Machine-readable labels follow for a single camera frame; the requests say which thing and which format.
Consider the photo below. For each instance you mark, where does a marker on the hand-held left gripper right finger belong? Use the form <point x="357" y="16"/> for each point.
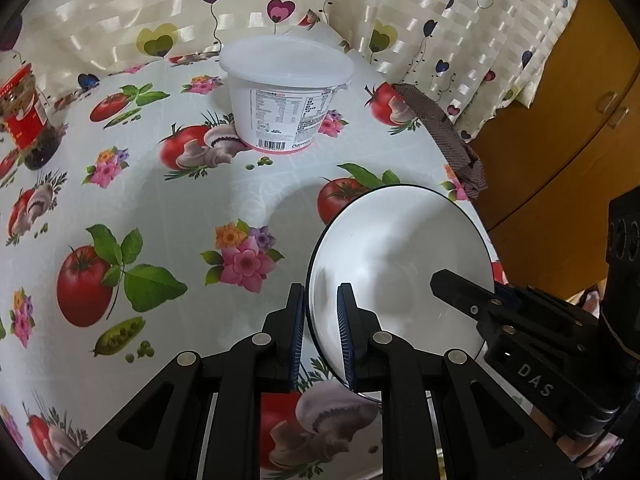
<point x="345" y="340"/>

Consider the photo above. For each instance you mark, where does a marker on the red label sauce jar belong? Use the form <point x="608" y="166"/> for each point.
<point x="30" y="115"/>

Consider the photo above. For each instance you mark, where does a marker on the white bowl black rim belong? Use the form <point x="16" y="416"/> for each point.
<point x="400" y="240"/>

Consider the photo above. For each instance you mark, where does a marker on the white plastic tub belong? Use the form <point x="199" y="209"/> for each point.
<point x="280" y="110"/>

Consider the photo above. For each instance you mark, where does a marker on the person's right hand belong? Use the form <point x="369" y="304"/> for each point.
<point x="590" y="452"/>

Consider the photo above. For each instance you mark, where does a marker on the fruit and flower print tablecloth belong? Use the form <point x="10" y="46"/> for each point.
<point x="175" y="200"/>

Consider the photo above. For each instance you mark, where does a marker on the cream heart print curtain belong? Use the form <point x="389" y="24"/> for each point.
<point x="350" y="5"/>

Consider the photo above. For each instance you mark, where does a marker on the wooden cabinet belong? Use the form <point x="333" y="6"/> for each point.
<point x="550" y="160"/>

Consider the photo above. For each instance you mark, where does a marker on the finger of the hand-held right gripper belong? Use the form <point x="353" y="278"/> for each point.
<point x="550" y="307"/>
<point x="460" y="292"/>

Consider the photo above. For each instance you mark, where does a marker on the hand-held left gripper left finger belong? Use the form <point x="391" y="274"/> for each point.
<point x="298" y="330"/>

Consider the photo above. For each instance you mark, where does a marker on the brown checked cloth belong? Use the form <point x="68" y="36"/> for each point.
<point x="445" y="130"/>

